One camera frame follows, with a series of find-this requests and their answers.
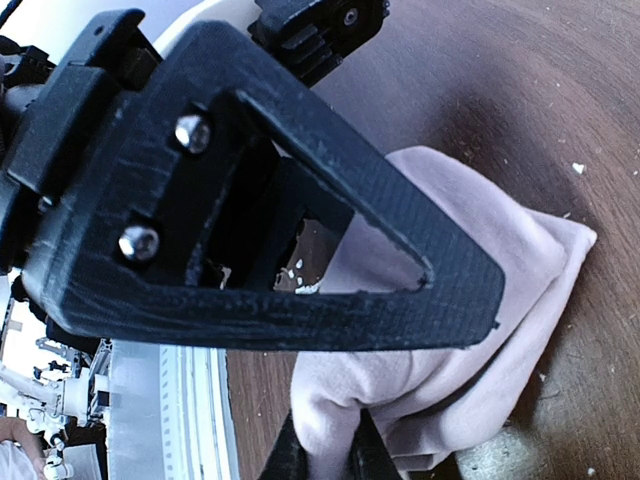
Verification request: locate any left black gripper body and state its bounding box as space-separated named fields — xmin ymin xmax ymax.
xmin=0 ymin=0 xmax=391 ymax=276

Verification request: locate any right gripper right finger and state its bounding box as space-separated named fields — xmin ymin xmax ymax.
xmin=349 ymin=409 xmax=400 ymax=480

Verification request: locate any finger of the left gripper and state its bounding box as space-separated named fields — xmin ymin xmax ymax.
xmin=22 ymin=19 xmax=506 ymax=352

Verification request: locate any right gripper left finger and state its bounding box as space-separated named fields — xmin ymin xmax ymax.
xmin=259 ymin=412 xmax=308 ymax=480

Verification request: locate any mauve and cream underwear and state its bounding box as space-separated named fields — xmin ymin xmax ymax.
xmin=291 ymin=146 xmax=597 ymax=479

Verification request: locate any front aluminium rail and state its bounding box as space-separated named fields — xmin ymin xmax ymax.
xmin=107 ymin=340 xmax=240 ymax=479

